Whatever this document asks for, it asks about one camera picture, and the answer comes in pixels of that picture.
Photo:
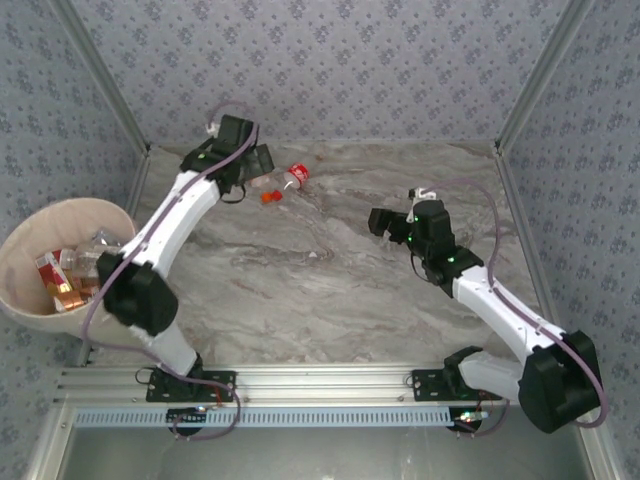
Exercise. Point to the clear bluish crushed bottle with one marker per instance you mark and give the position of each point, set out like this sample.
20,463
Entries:
107,239

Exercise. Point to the red label small bottle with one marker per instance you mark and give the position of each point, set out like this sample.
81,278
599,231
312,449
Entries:
299,172

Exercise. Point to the red gold label tea bottle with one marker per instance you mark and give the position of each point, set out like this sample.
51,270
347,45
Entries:
50,267

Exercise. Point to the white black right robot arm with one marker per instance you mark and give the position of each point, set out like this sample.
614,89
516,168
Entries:
500,310

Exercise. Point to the black controller board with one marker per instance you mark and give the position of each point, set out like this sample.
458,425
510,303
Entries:
187,416
467,419

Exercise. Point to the clear bottle orange cap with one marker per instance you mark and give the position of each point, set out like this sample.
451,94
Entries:
268,198

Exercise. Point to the grey metal base sheet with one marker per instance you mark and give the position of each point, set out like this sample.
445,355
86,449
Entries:
320,455

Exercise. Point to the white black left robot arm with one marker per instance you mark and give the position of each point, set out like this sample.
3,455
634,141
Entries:
175,220

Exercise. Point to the aluminium frame post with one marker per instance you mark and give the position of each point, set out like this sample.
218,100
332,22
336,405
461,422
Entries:
545,75
100,80

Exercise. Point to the aluminium mounting rail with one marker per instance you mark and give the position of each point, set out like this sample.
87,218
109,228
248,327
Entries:
320,382

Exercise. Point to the beige round bin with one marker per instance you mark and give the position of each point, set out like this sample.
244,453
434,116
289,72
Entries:
20,280

